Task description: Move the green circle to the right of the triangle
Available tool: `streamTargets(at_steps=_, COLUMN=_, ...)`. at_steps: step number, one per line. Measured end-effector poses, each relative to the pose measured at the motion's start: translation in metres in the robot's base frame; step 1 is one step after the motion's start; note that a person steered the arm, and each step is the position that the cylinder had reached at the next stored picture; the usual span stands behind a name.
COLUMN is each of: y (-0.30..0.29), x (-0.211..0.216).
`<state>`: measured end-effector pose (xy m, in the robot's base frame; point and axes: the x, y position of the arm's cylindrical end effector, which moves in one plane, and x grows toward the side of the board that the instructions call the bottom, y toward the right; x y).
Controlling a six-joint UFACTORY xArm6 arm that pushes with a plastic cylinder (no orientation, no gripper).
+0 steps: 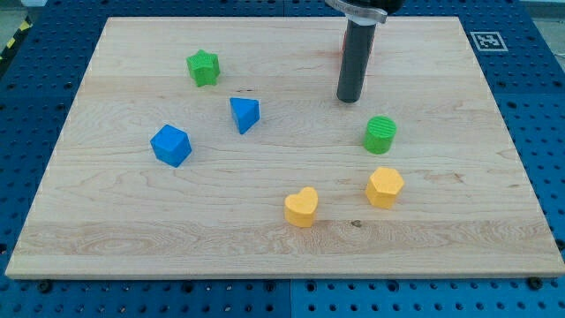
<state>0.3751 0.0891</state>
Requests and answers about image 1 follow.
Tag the green cylinder block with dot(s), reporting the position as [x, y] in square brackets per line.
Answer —
[379, 135]

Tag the blue triangle block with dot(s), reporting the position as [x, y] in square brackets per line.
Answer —
[245, 112]

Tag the wooden board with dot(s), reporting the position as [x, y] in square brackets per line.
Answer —
[107, 208]

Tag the yellow heart block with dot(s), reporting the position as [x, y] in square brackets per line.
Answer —
[300, 208]

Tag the yellow hexagon block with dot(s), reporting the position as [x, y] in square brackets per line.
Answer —
[383, 187]

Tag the blue cube block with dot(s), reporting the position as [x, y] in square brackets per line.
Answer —
[171, 145]

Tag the green star block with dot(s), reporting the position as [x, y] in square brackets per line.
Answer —
[203, 68]

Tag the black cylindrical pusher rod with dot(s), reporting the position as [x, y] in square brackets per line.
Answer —
[357, 47]

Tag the white fiducial marker tag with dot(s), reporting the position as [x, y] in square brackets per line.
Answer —
[488, 41]

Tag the black bolt left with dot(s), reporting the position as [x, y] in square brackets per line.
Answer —
[44, 286]

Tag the black bolt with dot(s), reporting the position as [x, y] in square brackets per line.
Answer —
[534, 283]
[44, 286]

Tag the black bolt right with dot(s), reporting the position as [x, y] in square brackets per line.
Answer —
[534, 283]

